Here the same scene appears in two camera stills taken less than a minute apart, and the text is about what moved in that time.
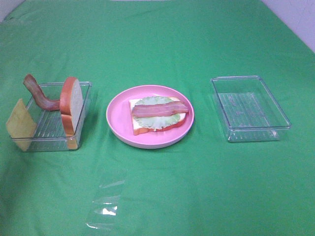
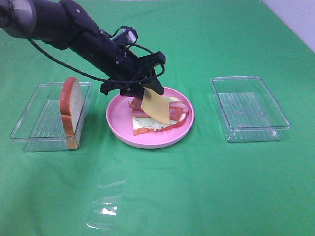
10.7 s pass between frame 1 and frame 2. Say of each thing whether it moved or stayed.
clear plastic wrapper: stayed
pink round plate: stayed
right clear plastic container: stayed
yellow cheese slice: moved
